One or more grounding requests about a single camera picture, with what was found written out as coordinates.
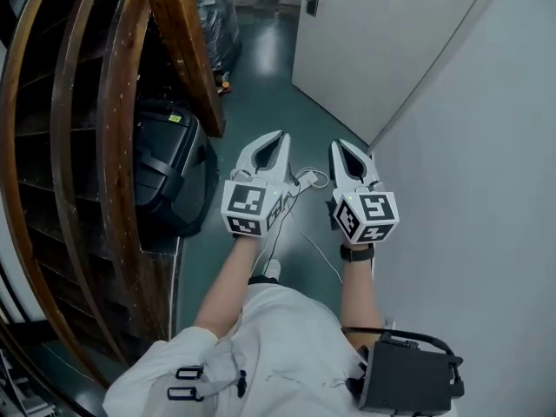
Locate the plastic-wrapped stack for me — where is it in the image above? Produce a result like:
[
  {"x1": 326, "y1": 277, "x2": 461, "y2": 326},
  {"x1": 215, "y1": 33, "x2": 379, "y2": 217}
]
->
[{"x1": 189, "y1": 0, "x2": 244, "y2": 74}]

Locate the brown wooden staircase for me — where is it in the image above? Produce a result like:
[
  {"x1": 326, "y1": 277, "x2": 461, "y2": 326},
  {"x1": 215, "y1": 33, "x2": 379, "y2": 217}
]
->
[{"x1": 0, "y1": 0, "x2": 228, "y2": 390}]

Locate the person's left forearm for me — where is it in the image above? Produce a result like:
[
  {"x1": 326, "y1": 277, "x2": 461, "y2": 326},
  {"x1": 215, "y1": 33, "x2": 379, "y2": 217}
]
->
[{"x1": 192, "y1": 231, "x2": 263, "y2": 343}]

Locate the black hard case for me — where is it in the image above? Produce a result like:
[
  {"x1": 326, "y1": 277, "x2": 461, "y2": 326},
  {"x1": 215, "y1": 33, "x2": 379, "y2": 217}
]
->
[{"x1": 131, "y1": 97, "x2": 221, "y2": 238}]

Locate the black thin cable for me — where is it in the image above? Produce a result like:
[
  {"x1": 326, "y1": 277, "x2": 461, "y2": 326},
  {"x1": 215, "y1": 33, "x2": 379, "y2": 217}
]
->
[{"x1": 259, "y1": 182, "x2": 301, "y2": 277}]

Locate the black waist pack box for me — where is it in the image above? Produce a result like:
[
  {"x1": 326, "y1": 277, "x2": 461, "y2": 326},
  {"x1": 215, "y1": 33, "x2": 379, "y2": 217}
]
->
[{"x1": 342, "y1": 326, "x2": 467, "y2": 417}]

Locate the white door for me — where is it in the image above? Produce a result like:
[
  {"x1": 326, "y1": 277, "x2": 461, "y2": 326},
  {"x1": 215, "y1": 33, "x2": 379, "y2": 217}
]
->
[{"x1": 290, "y1": 0, "x2": 494, "y2": 148}]

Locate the person's white shirt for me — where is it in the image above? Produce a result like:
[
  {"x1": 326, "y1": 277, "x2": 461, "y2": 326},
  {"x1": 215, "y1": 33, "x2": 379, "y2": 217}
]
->
[{"x1": 102, "y1": 281, "x2": 371, "y2": 417}]

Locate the person's right forearm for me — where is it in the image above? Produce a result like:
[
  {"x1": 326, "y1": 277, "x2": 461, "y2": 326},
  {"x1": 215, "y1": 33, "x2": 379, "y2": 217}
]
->
[{"x1": 338, "y1": 242, "x2": 384, "y2": 334}]

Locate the white power adapter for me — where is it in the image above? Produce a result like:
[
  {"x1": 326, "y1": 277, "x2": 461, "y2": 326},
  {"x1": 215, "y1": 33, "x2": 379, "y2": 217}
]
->
[{"x1": 296, "y1": 170, "x2": 321, "y2": 191}]

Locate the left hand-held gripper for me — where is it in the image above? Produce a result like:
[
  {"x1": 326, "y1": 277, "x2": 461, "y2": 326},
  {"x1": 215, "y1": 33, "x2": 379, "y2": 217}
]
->
[{"x1": 221, "y1": 129, "x2": 301, "y2": 238}]

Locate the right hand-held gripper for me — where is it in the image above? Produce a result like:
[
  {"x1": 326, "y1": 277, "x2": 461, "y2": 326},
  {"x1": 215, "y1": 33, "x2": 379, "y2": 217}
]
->
[{"x1": 330, "y1": 140, "x2": 400, "y2": 247}]

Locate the orange small item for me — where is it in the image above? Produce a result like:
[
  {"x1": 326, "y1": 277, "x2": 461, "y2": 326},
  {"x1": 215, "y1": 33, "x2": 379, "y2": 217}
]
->
[{"x1": 215, "y1": 70, "x2": 234, "y2": 98}]

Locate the black wristband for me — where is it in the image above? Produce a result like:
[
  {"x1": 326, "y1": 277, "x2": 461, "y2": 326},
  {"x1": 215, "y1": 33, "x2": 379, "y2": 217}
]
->
[{"x1": 339, "y1": 243, "x2": 376, "y2": 263}]

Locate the white cable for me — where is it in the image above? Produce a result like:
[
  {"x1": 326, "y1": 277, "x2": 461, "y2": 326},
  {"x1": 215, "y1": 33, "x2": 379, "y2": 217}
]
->
[{"x1": 284, "y1": 168, "x2": 345, "y2": 285}]

